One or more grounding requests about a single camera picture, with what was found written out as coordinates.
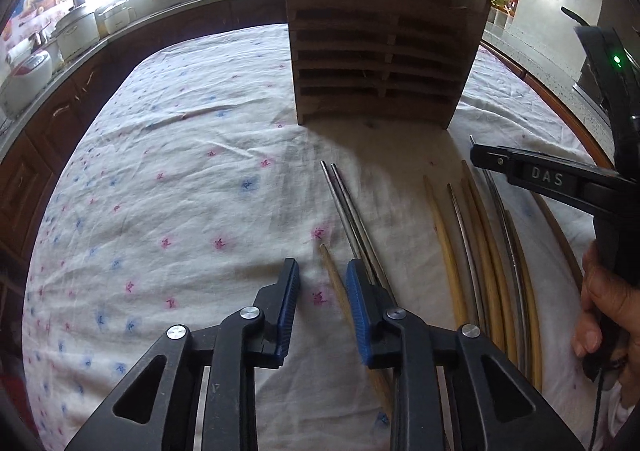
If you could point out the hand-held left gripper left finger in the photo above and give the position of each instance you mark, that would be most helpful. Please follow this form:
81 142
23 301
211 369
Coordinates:
288 311

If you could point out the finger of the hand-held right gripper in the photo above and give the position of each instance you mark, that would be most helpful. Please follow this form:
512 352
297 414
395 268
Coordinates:
490 161

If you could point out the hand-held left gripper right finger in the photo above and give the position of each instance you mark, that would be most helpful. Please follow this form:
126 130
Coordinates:
356 316

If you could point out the brown wooden chopstick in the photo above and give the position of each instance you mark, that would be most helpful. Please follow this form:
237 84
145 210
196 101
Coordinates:
332 271
555 236

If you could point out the metal chopstick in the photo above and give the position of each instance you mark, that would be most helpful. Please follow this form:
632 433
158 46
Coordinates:
465 236
355 211
511 253
340 203

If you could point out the wooden utensil holder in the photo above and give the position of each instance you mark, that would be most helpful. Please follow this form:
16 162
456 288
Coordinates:
375 56

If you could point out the person's right hand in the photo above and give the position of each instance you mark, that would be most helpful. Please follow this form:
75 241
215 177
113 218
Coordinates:
595 301

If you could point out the floral white tablecloth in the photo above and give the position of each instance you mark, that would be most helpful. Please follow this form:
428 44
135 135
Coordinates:
175 156

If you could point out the small white electric pot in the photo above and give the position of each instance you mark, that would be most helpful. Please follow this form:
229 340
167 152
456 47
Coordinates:
112 16

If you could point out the large white electric cooker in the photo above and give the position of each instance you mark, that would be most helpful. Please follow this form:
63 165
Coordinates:
75 33

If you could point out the white and red rice cooker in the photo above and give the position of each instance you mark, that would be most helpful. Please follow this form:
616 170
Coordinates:
25 78

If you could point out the fruit and palm wall poster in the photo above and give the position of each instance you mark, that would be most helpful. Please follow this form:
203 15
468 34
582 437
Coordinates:
30 1

